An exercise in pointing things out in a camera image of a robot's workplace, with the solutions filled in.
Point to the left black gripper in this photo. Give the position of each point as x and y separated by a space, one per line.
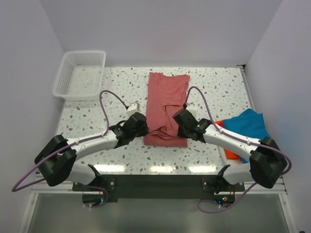
144 131

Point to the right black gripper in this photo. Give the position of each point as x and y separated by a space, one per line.
181 134

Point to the salmon pink t shirt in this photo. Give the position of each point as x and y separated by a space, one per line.
166 96

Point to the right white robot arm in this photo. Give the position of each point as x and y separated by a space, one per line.
265 162

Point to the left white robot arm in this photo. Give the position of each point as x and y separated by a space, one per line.
57 161

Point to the orange folded t shirt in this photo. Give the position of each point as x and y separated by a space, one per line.
229 154

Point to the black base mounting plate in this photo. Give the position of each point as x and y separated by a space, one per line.
165 187

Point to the blue folded t shirt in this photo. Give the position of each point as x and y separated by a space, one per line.
249 123

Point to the white plastic laundry basket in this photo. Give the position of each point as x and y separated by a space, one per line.
80 75

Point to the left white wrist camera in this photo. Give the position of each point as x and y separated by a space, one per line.
133 108

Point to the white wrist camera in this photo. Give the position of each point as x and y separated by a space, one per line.
192 109
133 108

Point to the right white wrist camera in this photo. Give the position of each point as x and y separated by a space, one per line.
192 109

